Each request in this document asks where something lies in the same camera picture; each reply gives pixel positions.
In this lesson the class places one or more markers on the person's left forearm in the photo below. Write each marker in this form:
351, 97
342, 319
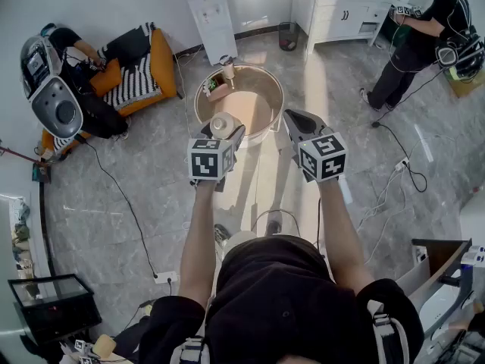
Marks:
201, 233

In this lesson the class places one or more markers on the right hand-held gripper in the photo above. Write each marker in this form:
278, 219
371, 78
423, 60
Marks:
322, 157

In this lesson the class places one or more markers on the person's right forearm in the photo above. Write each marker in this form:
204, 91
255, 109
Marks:
341, 237

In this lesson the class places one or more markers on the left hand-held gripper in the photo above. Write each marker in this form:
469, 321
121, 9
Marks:
204, 161

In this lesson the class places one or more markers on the orange cushion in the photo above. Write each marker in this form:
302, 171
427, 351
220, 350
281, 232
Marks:
107, 78

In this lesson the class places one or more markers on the cardboard box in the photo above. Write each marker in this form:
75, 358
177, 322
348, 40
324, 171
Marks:
468, 85

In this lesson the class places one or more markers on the white power strip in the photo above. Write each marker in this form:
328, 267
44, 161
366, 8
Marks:
401, 164
166, 277

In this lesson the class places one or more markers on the person's black shirt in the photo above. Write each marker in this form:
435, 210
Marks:
284, 309

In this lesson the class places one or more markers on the person's right black shoe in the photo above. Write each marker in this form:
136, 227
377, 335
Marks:
273, 228

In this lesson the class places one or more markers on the wooden planter box with flowers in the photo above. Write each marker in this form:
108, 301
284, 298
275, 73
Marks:
216, 89

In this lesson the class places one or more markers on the grey white round machine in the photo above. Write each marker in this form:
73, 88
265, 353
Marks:
53, 97

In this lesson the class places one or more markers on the black monitor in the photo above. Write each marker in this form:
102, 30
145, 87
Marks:
57, 309

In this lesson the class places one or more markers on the round glass-top table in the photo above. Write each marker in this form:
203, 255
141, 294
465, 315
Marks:
250, 108

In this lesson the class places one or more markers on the orange sofa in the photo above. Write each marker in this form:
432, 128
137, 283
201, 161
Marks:
163, 66

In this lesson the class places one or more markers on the person's black shoe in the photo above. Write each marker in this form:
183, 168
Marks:
222, 233
273, 228

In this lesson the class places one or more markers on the white cabinet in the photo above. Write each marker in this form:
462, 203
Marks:
333, 13

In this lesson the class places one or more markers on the person's left black shoe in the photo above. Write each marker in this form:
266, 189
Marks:
222, 233

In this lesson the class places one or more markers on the person's beige shorts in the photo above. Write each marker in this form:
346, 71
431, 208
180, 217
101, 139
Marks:
240, 239

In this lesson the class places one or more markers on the black white striped blanket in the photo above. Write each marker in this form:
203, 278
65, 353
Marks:
136, 82

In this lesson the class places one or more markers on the white water dispenser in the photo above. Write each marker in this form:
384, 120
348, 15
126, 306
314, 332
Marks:
214, 25

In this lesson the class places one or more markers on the white box appliance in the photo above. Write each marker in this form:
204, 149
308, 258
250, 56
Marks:
473, 218

